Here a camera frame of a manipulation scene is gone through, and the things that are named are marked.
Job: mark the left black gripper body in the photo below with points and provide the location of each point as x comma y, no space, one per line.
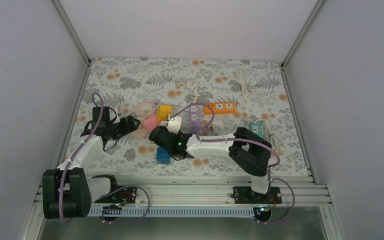
118,132

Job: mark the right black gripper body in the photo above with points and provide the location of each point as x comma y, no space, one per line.
170,151

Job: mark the dark blue cube socket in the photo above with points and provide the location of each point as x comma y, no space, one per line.
162,156

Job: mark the white plug adapter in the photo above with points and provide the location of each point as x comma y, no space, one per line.
172,124

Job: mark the pink triangular power strip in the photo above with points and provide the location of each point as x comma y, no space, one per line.
151,123

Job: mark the yellow cube socket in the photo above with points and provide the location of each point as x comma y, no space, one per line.
163,111

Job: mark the purple power strip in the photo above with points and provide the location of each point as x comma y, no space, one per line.
195,118

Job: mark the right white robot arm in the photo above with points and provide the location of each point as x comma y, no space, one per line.
248,150

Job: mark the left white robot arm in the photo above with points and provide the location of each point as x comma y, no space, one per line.
67,193

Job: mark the white square plug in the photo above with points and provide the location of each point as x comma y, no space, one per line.
218,127

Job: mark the orange power strip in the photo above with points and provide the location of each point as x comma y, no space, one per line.
220,108

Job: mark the teal power strip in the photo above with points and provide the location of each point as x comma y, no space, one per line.
257,129

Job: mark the aluminium rail frame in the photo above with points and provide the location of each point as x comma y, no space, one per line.
209,191

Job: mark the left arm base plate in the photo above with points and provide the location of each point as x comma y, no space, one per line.
124,196

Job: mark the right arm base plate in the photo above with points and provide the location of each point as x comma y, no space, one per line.
245,195

